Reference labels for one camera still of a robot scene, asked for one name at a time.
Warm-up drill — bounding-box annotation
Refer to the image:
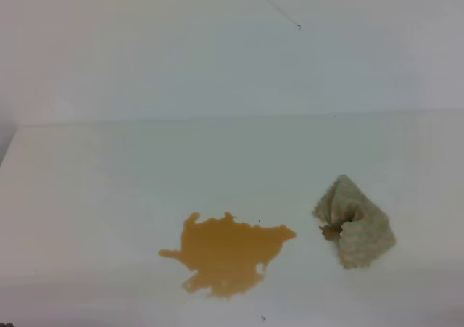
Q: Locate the green stained rag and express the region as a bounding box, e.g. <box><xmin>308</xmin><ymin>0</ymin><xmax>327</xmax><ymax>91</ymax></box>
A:
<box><xmin>312</xmin><ymin>175</ymin><xmax>396</xmax><ymax>270</ymax></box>

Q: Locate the brown coffee stain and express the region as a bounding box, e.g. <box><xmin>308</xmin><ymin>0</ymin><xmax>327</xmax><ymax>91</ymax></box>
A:
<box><xmin>159</xmin><ymin>212</ymin><xmax>297</xmax><ymax>299</ymax></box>

